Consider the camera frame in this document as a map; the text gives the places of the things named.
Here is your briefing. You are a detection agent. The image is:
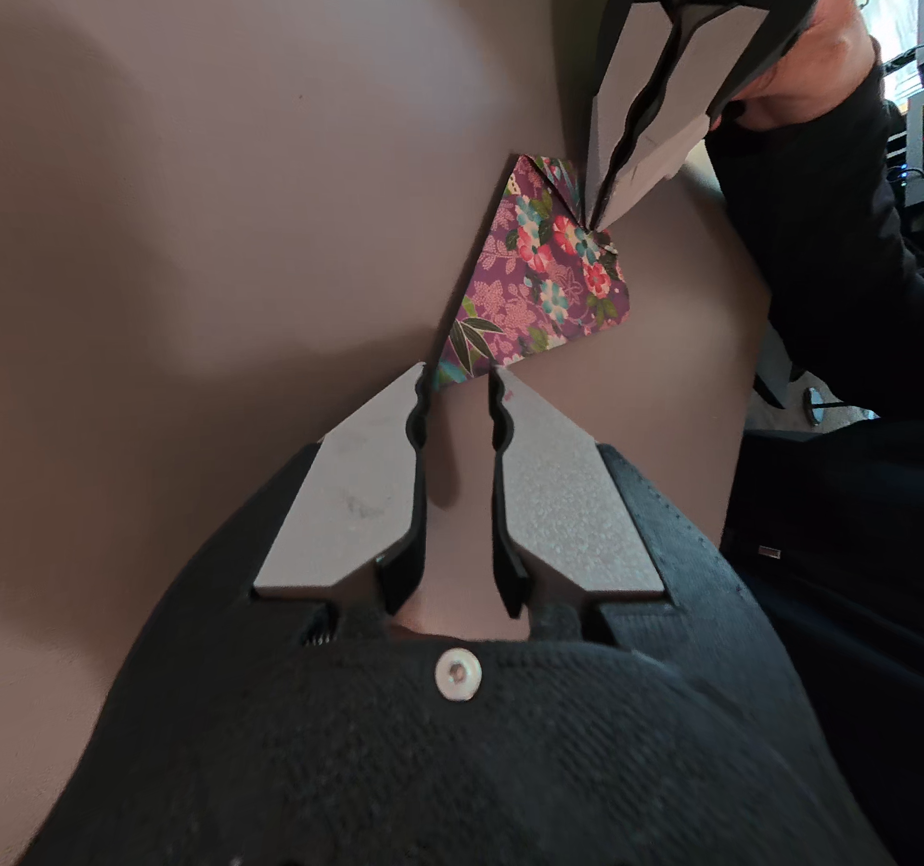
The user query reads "purple floral origami paper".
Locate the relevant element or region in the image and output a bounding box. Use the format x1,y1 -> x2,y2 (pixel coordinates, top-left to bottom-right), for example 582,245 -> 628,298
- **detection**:
433,153 -> 632,389

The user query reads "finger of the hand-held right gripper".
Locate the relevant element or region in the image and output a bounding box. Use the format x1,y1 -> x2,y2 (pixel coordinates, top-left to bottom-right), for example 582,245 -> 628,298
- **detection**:
593,7 -> 772,233
585,1 -> 680,226

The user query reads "person's right hand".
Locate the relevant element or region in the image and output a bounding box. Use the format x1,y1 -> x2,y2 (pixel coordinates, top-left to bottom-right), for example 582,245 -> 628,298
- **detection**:
725,0 -> 880,122

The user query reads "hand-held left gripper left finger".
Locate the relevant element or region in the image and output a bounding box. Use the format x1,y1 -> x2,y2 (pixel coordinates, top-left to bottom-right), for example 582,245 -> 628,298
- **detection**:
251,362 -> 430,618

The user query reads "person's right forearm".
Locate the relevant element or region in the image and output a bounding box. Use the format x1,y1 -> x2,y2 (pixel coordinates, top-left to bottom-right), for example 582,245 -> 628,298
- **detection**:
704,61 -> 924,419

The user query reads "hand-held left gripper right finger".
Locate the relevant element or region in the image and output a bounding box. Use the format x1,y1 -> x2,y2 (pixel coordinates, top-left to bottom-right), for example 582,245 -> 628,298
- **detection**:
488,366 -> 667,620

